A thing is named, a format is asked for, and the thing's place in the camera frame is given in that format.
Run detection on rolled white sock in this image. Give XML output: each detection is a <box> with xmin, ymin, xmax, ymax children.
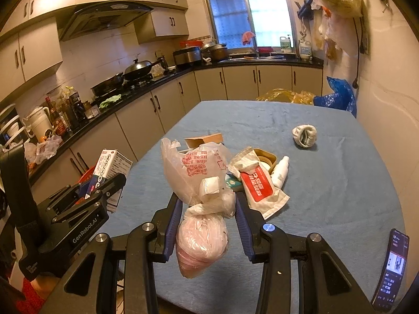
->
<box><xmin>292</xmin><ymin>125</ymin><xmax>318</xmax><ymax>148</ymax></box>

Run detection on green dish cloth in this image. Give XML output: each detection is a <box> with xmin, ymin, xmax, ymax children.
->
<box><xmin>99</xmin><ymin>94</ymin><xmax>123</xmax><ymax>109</ymax></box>

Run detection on gold metal tin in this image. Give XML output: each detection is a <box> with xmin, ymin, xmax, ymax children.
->
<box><xmin>253</xmin><ymin>148</ymin><xmax>279</xmax><ymax>175</ymax></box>

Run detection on red patterned clothing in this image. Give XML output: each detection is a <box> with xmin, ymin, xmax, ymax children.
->
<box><xmin>0</xmin><ymin>276</ymin><xmax>45</xmax><ymax>314</ymax></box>

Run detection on knotted bag with pink contents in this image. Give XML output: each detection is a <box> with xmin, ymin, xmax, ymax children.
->
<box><xmin>175</xmin><ymin>192</ymin><xmax>237</xmax><ymax>279</ymax></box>

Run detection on hanging plastic bags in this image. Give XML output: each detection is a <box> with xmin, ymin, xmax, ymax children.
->
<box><xmin>318</xmin><ymin>6</ymin><xmax>361</xmax><ymax>61</ymax></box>

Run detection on crumpled white wrapper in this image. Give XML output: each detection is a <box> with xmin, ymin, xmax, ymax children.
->
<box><xmin>227</xmin><ymin>147</ymin><xmax>262</xmax><ymax>179</ymax></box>

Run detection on yellow plastic bag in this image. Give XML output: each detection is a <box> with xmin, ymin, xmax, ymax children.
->
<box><xmin>256</xmin><ymin>88</ymin><xmax>317</xmax><ymax>105</ymax></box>

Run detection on white red-printed plastic bag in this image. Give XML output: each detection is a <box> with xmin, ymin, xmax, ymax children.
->
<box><xmin>160</xmin><ymin>137</ymin><xmax>232</xmax><ymax>205</ymax></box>

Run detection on group of sauce bottles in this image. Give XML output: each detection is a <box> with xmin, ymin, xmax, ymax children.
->
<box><xmin>45</xmin><ymin>86</ymin><xmax>91</xmax><ymax>131</ymax></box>

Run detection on white plastic jug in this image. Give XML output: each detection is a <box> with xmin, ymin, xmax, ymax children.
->
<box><xmin>299</xmin><ymin>39</ymin><xmax>312</xmax><ymax>60</ymax></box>

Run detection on kitchen window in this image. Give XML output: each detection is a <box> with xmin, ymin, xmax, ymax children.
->
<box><xmin>202</xmin><ymin>0</ymin><xmax>296</xmax><ymax>50</ymax></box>

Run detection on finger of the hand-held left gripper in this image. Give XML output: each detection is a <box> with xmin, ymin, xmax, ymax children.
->
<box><xmin>46</xmin><ymin>183</ymin><xmax>99</xmax><ymax>213</ymax></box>
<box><xmin>52</xmin><ymin>173</ymin><xmax>128</xmax><ymax>225</ymax></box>

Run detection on red plastic basket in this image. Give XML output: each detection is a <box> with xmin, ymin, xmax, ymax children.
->
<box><xmin>78</xmin><ymin>168</ymin><xmax>96</xmax><ymax>185</ymax></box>

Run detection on silver rice cooker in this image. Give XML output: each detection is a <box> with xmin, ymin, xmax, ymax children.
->
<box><xmin>172</xmin><ymin>46</ymin><xmax>202</xmax><ymax>68</ymax></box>

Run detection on white medicine box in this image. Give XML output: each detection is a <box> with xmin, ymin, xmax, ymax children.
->
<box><xmin>92</xmin><ymin>149</ymin><xmax>133</xmax><ymax>213</ymax></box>

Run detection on black wok with lid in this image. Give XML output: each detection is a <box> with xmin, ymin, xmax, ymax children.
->
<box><xmin>123</xmin><ymin>58</ymin><xmax>164</xmax><ymax>81</ymax></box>

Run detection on white electric kettle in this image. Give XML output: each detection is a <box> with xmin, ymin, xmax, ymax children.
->
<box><xmin>24</xmin><ymin>106</ymin><xmax>53</xmax><ymax>138</ymax></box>

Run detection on gas stove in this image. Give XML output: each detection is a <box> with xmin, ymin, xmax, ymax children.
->
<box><xmin>92</xmin><ymin>74</ymin><xmax>154</xmax><ymax>103</ymax></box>

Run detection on blue wall utensil holder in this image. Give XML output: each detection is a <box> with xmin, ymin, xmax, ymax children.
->
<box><xmin>296</xmin><ymin>0</ymin><xmax>315</xmax><ymax>21</ymax></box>

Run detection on upper kitchen cabinets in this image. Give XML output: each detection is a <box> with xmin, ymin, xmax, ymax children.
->
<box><xmin>0</xmin><ymin>0</ymin><xmax>190</xmax><ymax>97</ymax></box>

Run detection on person's left forearm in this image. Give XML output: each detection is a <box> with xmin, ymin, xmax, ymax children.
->
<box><xmin>32</xmin><ymin>273</ymin><xmax>68</xmax><ymax>301</ymax></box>

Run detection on black power cable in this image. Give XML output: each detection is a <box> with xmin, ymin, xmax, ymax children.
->
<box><xmin>351</xmin><ymin>16</ymin><xmax>366</xmax><ymax>89</ymax></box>

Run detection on black range hood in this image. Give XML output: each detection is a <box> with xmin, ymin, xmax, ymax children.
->
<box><xmin>57</xmin><ymin>1</ymin><xmax>155</xmax><ymax>42</ymax></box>

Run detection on lower kitchen cabinets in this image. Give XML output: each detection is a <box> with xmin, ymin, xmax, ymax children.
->
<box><xmin>28</xmin><ymin>65</ymin><xmax>324</xmax><ymax>203</ymax></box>

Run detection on red and white pouch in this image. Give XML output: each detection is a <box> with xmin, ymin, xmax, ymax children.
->
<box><xmin>240</xmin><ymin>165</ymin><xmax>291</xmax><ymax>220</ymax></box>

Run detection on small teal round packet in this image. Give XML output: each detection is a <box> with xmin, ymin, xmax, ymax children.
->
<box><xmin>225</xmin><ymin>173</ymin><xmax>243</xmax><ymax>191</ymax></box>

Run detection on brown cardboard box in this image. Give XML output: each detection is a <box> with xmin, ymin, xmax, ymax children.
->
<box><xmin>184</xmin><ymin>133</ymin><xmax>225</xmax><ymax>151</ymax></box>

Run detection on blue plastic bag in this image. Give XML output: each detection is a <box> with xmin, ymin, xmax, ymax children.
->
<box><xmin>313</xmin><ymin>76</ymin><xmax>357</xmax><ymax>118</ymax></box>

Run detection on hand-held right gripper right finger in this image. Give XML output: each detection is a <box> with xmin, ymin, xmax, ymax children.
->
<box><xmin>235</xmin><ymin>192</ymin><xmax>377</xmax><ymax>314</ymax></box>

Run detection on black smartphone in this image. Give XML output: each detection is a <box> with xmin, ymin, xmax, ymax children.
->
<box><xmin>371</xmin><ymin>228</ymin><xmax>411</xmax><ymax>311</ymax></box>

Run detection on white spray bottle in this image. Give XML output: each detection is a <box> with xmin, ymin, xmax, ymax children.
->
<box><xmin>271</xmin><ymin>156</ymin><xmax>291</xmax><ymax>189</ymax></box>

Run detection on stacked metal pots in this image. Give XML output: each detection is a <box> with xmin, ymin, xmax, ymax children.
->
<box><xmin>200</xmin><ymin>41</ymin><xmax>229</xmax><ymax>62</ymax></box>

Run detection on crumpled clear plastic bag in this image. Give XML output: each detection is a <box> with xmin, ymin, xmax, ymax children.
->
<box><xmin>24</xmin><ymin>135</ymin><xmax>63</xmax><ymax>165</ymax></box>

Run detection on blue table cloth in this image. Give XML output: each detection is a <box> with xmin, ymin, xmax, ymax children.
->
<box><xmin>95</xmin><ymin>100</ymin><xmax>406</xmax><ymax>314</ymax></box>

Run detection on kitchen cabinets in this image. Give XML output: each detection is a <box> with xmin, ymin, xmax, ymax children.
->
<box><xmin>0</xmin><ymin>0</ymin><xmax>190</xmax><ymax>97</ymax></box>
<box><xmin>28</xmin><ymin>65</ymin><xmax>324</xmax><ymax>203</ymax></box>

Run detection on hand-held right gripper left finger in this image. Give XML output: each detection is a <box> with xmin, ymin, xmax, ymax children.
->
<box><xmin>39</xmin><ymin>194</ymin><xmax>184</xmax><ymax>314</ymax></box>

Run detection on black frying pan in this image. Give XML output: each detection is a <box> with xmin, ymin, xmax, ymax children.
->
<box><xmin>90</xmin><ymin>72</ymin><xmax>125</xmax><ymax>96</ymax></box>

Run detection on black kitchen countertop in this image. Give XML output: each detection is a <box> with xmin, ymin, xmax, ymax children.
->
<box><xmin>28</xmin><ymin>57</ymin><xmax>324</xmax><ymax>184</ymax></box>

